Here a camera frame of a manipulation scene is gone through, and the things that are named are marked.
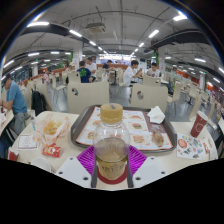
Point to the small teal clear bottle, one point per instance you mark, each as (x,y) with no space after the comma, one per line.
(33,123)

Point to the ceiling air conditioner unit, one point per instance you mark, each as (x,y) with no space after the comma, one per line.
(96,27)

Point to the group of ceiling lights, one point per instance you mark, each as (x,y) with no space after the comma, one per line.
(38,24)

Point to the red yellow snack packet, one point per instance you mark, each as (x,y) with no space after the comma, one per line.
(51,150)

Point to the group of beige chairs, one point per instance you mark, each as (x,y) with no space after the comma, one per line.
(196,100)

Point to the beige chair round hole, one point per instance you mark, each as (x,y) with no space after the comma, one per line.
(150,98)
(88,96)

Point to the person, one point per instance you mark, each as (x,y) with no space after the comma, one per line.
(130,74)
(92,67)
(153,71)
(15,100)
(84,74)

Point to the clear plastic bag with fries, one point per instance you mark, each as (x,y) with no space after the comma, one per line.
(51,128)

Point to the brown fried food piece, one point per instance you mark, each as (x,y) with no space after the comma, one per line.
(157,138)

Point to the dark brown food tray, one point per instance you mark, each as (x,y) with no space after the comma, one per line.
(75,131)

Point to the printed paper tray liner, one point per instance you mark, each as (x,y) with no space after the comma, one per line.
(143,128)

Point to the clear tea bottle yellow cap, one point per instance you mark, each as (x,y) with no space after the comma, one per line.
(111,150)

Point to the crumpled white napkin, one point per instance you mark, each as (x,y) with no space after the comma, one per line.
(156,115)

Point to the colourful printed flyer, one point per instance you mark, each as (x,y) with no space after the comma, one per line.
(190,146)

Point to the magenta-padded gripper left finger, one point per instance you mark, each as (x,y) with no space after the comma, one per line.
(85,160)

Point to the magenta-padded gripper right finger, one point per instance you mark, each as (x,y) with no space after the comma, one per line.
(138,160)

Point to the beige dining table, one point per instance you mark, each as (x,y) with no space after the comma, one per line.
(3,122)

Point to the white card red frame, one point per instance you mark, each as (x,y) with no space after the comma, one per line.
(27,142)

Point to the red paper cup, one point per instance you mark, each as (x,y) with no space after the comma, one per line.
(199,125)

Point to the black backpack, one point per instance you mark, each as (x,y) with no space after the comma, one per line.
(39,101)

